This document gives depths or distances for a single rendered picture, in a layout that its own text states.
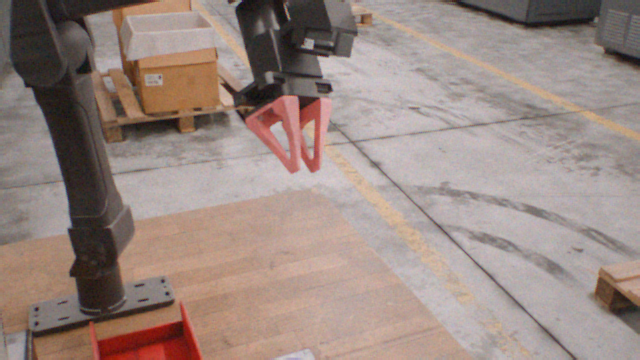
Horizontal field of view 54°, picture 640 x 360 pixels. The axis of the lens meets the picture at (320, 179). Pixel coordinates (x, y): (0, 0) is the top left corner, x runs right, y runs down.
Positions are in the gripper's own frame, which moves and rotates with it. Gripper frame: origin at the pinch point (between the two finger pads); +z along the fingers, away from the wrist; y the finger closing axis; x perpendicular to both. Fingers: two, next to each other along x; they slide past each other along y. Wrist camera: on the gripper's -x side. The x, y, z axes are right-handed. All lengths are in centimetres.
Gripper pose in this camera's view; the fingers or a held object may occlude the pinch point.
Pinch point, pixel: (304, 164)
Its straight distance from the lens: 68.3
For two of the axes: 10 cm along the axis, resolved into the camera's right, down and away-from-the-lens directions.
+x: -6.9, 3.4, 6.4
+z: 2.7, 9.4, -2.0
